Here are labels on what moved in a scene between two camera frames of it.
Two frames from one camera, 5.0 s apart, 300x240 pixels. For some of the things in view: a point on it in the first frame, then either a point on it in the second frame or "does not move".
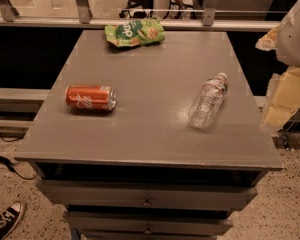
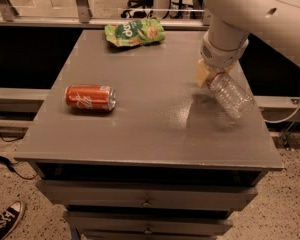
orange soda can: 91,97 does not move
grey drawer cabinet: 157,141 does not move
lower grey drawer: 149,223 does not move
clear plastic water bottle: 209,102 → 236,101
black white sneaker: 6,222 does not move
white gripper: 295,39 → 219,56
